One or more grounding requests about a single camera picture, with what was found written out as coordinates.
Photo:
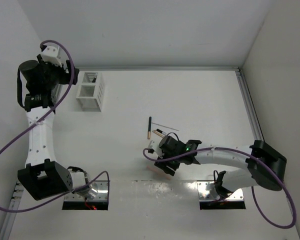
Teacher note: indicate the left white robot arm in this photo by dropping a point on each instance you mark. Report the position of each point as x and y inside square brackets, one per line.
[43, 176]

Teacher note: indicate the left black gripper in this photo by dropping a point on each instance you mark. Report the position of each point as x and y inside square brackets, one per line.
[65, 77]

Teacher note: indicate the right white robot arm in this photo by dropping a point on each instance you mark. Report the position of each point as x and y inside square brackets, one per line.
[254, 165]

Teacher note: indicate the white slotted organizer box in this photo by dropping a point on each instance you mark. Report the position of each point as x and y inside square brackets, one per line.
[90, 96]

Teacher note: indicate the pink makeup stick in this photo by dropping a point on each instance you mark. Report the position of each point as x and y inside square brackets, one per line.
[158, 172]

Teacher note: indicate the gold makeup pencil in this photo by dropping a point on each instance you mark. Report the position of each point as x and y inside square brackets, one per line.
[158, 133]

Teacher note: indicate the metal base plate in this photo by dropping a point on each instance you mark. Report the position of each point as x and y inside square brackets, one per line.
[98, 193]
[208, 194]

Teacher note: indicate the black white eyeliner pen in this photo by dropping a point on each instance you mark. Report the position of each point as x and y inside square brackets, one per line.
[161, 131]

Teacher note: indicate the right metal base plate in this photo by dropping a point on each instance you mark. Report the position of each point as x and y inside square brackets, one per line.
[208, 194]

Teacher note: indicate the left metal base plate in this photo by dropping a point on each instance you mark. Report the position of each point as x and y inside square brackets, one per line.
[98, 193]

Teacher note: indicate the dark green gold mascara tube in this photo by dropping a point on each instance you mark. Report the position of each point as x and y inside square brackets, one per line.
[149, 128]

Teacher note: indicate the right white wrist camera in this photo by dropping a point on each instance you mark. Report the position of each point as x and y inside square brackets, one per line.
[153, 147]

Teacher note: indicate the thin clear silver stick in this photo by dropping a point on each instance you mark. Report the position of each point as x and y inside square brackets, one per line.
[167, 127]

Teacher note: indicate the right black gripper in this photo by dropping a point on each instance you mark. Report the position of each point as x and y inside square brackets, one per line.
[163, 166]

